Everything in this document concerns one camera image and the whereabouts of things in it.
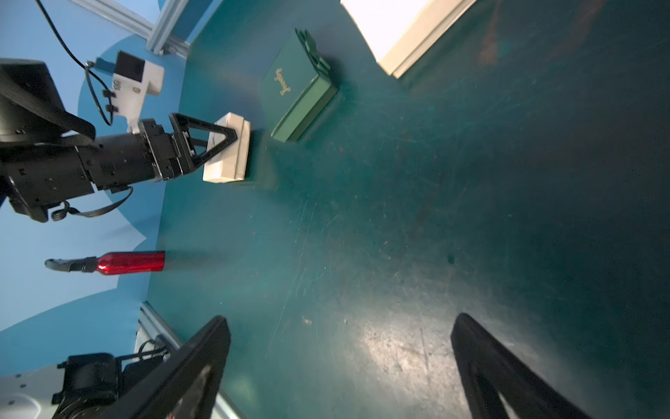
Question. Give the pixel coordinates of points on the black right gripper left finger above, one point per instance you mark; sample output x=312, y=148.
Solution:
x=184, y=386

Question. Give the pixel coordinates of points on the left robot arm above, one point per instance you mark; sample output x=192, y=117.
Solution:
x=32, y=111

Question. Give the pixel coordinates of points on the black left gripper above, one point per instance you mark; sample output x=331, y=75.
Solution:
x=40, y=180

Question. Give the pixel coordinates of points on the green jewelry box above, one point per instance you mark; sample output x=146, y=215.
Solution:
x=296, y=88

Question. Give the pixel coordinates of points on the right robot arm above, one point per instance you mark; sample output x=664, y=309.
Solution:
x=82, y=386

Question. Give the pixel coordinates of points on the aluminium left frame post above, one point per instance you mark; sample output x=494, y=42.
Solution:
x=169, y=27

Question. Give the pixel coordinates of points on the white lift-off lid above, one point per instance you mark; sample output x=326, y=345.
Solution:
x=230, y=164

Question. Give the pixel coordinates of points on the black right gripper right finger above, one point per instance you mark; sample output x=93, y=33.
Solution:
x=493, y=378

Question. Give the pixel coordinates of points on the red handled tool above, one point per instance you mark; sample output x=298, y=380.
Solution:
x=112, y=263

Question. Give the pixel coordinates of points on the cream flower print box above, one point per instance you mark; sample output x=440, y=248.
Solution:
x=399, y=32

